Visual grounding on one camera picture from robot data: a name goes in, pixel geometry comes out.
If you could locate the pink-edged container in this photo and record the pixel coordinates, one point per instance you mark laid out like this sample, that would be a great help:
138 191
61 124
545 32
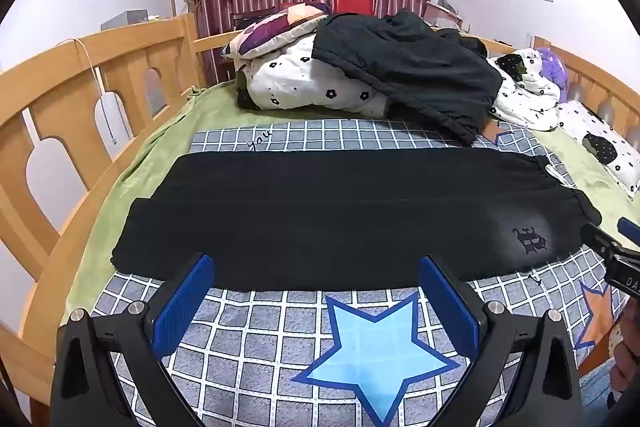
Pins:
445 13

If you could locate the black pants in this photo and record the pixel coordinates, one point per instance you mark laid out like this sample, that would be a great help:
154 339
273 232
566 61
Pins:
340 217

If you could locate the purple patterned pillow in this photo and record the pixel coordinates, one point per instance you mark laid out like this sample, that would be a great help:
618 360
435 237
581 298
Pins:
270 32

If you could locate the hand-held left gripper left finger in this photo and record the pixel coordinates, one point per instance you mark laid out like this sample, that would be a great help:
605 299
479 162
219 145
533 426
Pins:
182 307

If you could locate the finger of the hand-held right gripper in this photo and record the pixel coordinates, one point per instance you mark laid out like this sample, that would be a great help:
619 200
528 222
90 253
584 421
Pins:
631 228
602 241

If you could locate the white floral quilt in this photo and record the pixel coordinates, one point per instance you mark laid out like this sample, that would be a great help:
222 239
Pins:
310 82

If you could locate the red chair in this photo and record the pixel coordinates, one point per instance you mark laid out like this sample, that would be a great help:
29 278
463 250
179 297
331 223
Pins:
352 4

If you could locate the white floral pillow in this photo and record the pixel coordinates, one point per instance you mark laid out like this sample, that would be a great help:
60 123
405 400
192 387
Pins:
600 142

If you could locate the black jacket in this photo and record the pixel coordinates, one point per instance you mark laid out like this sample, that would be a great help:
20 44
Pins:
415 67

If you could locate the purple plush toy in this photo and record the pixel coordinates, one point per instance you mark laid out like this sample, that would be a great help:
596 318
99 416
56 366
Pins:
554 69

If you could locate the person's right hand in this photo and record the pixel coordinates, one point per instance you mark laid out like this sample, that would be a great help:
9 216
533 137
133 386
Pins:
629 359

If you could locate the blue checked star blanket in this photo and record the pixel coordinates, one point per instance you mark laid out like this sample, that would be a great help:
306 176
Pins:
260 357

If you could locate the grey box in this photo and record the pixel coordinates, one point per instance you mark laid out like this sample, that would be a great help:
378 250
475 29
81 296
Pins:
127 19

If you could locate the green bed sheet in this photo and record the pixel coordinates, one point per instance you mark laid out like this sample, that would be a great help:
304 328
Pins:
150 147

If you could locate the wooden bed frame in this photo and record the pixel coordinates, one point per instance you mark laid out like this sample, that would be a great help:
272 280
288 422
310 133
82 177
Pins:
65 107

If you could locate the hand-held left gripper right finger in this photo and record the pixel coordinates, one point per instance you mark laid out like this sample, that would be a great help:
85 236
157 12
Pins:
447 302

